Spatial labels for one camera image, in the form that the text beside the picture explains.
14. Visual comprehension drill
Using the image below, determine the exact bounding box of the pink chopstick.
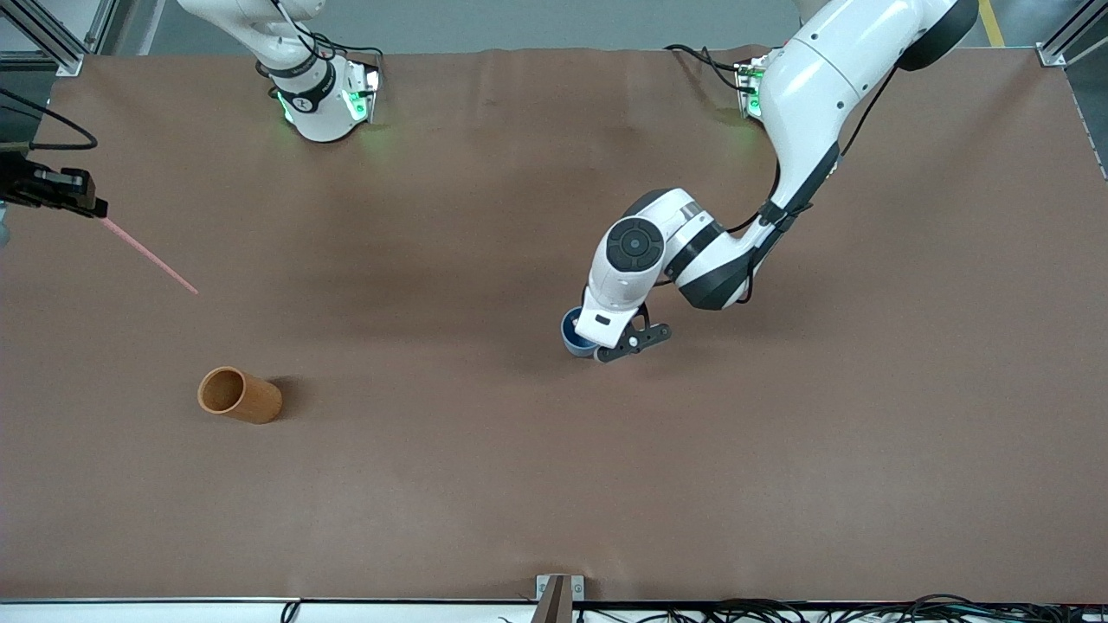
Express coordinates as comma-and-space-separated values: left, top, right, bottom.
99, 215, 200, 297

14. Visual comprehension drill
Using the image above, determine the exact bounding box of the blue cup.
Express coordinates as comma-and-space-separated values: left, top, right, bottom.
560, 306, 603, 358

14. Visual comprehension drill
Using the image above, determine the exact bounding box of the orange cup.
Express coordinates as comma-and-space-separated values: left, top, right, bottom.
196, 366, 284, 426

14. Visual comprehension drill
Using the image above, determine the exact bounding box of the brown table cover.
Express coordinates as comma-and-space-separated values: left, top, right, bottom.
0, 45, 1108, 605

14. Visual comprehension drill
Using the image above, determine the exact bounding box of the aluminium frame profile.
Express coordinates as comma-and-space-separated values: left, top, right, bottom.
0, 0, 85, 77
85, 0, 119, 55
1036, 0, 1108, 69

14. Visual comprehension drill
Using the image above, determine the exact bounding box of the black right base cable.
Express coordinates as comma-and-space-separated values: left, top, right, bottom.
307, 32, 388, 72

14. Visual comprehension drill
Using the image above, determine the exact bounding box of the black base cable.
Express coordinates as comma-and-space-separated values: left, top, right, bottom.
307, 32, 388, 72
664, 42, 748, 93

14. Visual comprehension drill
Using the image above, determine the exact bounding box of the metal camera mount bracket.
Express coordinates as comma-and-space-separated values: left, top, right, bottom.
535, 574, 585, 623

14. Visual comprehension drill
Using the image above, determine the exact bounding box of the black left base cable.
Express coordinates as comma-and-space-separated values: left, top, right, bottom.
664, 42, 748, 93

